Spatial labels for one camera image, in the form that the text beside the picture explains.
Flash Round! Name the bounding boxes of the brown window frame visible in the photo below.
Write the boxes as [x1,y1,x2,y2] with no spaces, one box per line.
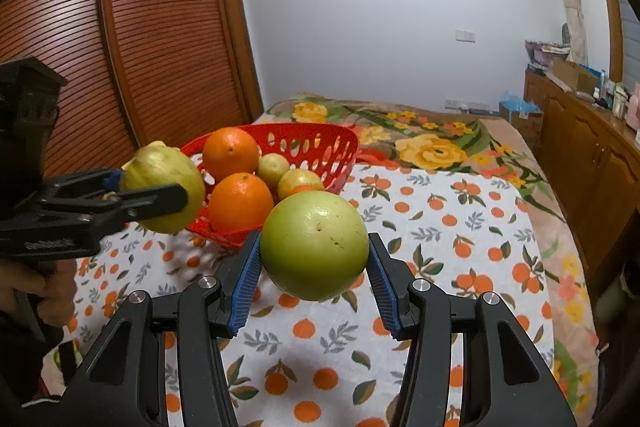
[597,0,627,82]

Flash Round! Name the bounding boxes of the large bumpy yellow-green lemon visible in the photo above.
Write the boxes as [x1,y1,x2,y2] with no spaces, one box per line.
[121,141,206,235]

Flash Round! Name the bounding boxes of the floral blanket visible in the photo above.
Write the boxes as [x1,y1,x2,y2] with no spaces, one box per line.
[250,93,601,413]

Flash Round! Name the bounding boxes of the white wall socket strip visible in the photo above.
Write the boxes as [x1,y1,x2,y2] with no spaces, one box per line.
[445,97,488,110]

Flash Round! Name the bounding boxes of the brown louvered wooden wardrobe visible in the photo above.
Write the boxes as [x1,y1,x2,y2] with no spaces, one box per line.
[0,0,266,228]

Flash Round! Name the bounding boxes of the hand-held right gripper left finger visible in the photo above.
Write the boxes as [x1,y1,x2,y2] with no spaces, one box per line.
[62,229,263,427]

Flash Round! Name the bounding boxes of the large textured orange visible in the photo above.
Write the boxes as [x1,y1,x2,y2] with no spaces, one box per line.
[202,127,261,184]

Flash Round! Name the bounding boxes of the blue plastic bag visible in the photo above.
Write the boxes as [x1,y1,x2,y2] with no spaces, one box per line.
[500,92,544,116]

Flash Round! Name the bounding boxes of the pale yellow apple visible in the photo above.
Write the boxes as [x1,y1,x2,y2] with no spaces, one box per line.
[277,169,326,200]

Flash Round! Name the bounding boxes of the person's dark clothing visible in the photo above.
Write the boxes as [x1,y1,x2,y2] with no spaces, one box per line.
[0,302,81,427]

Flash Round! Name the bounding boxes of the smooth medium orange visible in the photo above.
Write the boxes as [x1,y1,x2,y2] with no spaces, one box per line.
[207,172,275,234]

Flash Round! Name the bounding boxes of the brown wooden cabinet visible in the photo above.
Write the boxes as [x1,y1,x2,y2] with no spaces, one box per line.
[522,69,640,268]

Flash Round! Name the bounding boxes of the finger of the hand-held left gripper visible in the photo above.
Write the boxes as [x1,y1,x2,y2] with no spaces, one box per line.
[95,183,189,228]
[50,168,124,201]

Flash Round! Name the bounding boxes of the red perforated plastic basket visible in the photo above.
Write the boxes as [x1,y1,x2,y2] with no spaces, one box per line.
[180,123,361,250]

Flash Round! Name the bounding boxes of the person's left hand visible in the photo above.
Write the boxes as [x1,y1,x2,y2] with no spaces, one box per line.
[0,258,79,327]

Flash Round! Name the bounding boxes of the white orange-print towel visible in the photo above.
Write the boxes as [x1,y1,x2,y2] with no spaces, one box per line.
[42,167,556,427]

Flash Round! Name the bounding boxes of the green apple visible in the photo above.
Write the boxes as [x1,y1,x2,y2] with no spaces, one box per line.
[260,193,370,304]

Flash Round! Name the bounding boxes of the group of toiletry bottles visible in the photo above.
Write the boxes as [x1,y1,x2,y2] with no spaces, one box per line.
[592,69,640,128]

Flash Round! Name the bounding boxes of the stack of papers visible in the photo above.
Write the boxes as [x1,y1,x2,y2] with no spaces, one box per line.
[525,39,571,68]

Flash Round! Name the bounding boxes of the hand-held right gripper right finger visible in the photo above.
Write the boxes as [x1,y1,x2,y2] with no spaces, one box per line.
[367,232,578,427]

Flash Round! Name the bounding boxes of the small yellow lemon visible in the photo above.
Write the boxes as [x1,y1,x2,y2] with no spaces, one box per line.
[257,153,291,190]

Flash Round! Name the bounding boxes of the open cardboard box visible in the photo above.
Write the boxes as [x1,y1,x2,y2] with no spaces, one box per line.
[550,59,599,94]

